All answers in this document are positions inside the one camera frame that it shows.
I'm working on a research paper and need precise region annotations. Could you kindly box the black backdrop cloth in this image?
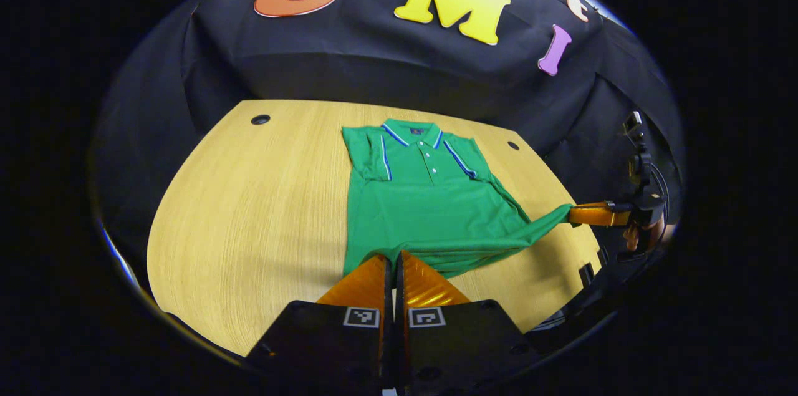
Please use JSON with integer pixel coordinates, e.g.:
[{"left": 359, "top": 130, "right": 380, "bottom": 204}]
[{"left": 90, "top": 0, "right": 686, "bottom": 297}]

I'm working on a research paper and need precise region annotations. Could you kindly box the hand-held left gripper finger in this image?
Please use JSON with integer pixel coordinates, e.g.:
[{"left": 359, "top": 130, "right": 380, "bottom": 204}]
[
  {"left": 395, "top": 250, "right": 543, "bottom": 396},
  {"left": 244, "top": 254, "right": 395, "bottom": 396}
]

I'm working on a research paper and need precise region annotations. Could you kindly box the green T-shirt with blue trim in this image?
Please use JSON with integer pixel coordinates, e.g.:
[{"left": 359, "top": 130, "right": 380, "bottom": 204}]
[{"left": 341, "top": 118, "right": 574, "bottom": 279}]

